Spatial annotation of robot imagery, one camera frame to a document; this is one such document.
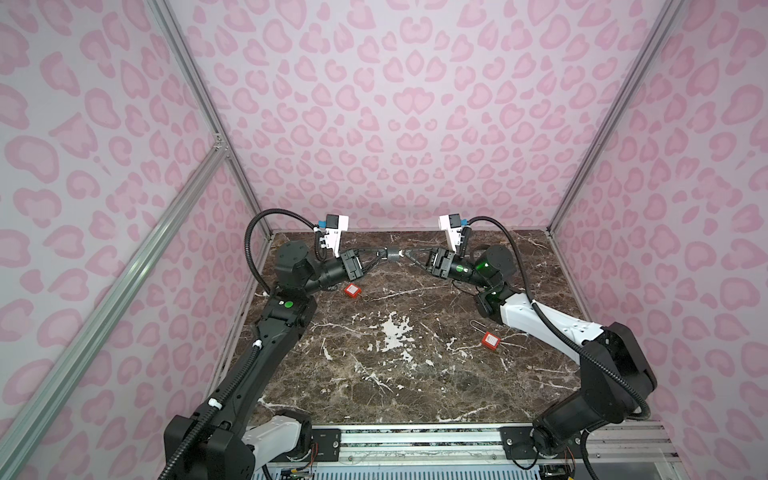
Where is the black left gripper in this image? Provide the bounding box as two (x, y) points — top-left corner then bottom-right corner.
(302, 249), (385, 300)

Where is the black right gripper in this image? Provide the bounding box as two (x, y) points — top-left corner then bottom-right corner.
(406, 248), (494, 290)

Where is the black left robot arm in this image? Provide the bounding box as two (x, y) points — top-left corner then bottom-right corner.
(159, 241), (400, 479)

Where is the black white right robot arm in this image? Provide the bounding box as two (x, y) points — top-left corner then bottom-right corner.
(400, 245), (658, 458)

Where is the red padlock far left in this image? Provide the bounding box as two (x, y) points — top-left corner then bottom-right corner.
(344, 283), (361, 298)

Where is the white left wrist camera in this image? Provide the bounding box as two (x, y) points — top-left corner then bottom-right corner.
(317, 214), (349, 257)

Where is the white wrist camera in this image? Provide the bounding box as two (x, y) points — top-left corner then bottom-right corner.
(438, 214), (465, 252)
(317, 214), (349, 257)

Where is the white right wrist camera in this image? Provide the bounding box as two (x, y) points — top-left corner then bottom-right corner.
(438, 214), (465, 252)

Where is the left black corrugated cable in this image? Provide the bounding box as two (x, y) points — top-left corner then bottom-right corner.
(243, 208), (319, 295)

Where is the black corrugated cable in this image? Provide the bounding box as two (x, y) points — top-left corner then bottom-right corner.
(466, 215), (652, 421)
(243, 208), (319, 295)

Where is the right black corrugated cable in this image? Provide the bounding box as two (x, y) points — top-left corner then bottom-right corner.
(466, 215), (652, 421)

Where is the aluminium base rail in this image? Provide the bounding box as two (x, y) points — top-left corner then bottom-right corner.
(312, 421), (681, 471)

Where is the left corner aluminium post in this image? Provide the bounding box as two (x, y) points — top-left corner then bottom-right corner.
(147, 0), (261, 214)

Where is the corner aluminium post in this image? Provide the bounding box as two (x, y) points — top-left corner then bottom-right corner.
(147, 0), (261, 214)
(547, 0), (688, 238)

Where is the right corner aluminium post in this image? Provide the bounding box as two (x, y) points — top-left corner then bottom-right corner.
(547, 0), (688, 238)

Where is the diagonal aluminium frame bar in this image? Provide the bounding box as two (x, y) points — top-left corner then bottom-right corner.
(1, 145), (229, 479)

